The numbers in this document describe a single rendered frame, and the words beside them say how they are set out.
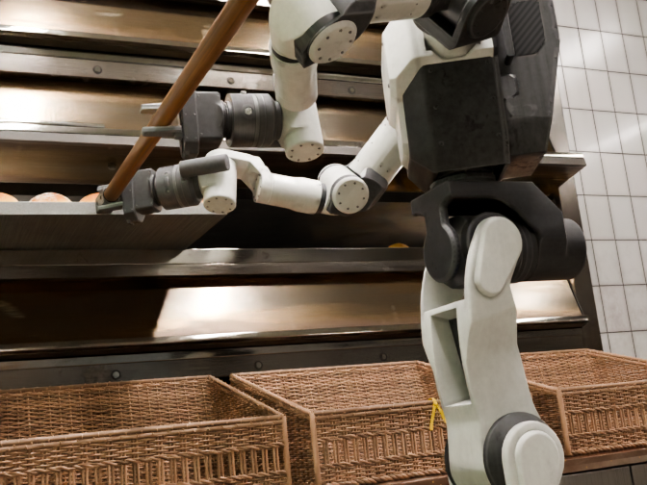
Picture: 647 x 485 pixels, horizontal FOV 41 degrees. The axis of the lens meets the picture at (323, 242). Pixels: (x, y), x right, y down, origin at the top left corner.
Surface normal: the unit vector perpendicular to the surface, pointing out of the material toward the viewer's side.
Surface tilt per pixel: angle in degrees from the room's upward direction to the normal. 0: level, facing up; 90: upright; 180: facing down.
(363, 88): 90
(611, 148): 90
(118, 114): 70
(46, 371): 90
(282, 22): 99
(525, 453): 90
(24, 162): 168
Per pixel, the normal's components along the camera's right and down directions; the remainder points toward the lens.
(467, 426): -0.91, 0.00
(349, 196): 0.26, 0.30
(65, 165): 0.18, 0.90
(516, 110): -0.06, -0.18
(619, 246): 0.41, -0.23
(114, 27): 0.35, -0.55
